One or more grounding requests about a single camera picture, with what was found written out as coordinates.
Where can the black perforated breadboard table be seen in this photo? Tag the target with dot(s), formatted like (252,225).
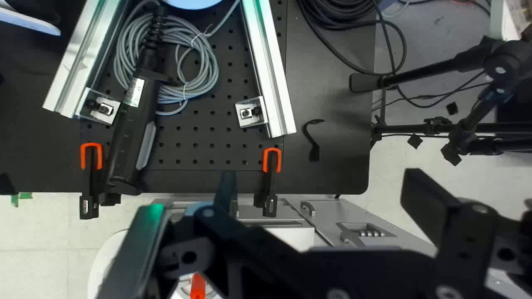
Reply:
(209,133)

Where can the grey slotted metal plate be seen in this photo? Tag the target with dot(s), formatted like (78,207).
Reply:
(342,222)

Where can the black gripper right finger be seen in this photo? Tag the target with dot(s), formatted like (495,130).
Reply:
(475,250)

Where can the pale blue flat object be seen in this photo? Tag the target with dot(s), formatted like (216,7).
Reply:
(21,22)

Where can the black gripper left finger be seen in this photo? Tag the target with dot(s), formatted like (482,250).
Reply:
(149,250)

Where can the small black hook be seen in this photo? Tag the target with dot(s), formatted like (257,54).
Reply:
(312,143)

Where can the green tape piece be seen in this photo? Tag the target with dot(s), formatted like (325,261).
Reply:
(18,198)

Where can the white toy kitchen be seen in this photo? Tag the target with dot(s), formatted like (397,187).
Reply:
(108,260)

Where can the orange black bar clamp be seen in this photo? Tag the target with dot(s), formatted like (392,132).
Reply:
(91,158)
(271,160)

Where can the black tripod stand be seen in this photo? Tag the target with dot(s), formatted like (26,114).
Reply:
(498,64)

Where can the black handheld controller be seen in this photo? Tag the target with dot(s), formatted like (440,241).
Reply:
(126,150)

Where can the orange toy bottle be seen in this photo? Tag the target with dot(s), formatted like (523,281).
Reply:
(197,286)

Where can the silver corner bracket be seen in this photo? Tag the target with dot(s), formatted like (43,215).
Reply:
(101,109)
(249,110)

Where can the aluminium profile rail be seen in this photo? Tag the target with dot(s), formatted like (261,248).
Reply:
(83,55)
(267,67)

